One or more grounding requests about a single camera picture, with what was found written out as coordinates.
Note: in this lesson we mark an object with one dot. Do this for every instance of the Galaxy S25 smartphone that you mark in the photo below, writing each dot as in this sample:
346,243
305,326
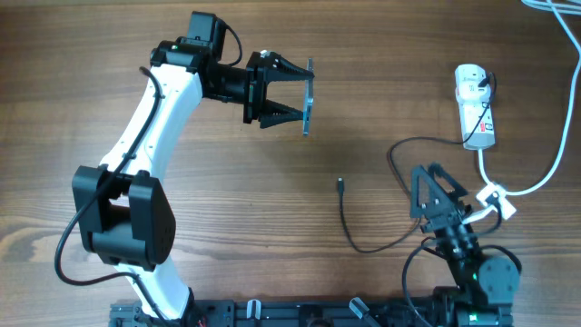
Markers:
307,106

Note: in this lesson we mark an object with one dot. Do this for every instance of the white USB charger plug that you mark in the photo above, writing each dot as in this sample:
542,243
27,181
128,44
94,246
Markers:
469,91

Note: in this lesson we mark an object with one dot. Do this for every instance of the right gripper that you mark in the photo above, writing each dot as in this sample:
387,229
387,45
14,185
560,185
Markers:
444,209

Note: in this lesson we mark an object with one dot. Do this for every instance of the white power strip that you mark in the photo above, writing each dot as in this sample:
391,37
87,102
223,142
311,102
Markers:
476,123

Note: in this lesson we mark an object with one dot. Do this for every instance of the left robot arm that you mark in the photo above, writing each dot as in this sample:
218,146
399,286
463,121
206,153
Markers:
122,212

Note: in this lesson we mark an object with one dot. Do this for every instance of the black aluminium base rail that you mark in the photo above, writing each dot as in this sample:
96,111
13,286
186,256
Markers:
254,313

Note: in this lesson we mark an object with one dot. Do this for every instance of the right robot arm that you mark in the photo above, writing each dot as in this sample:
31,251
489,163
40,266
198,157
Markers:
486,276

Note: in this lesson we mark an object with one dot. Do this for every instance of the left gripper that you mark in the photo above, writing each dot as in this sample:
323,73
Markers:
255,88

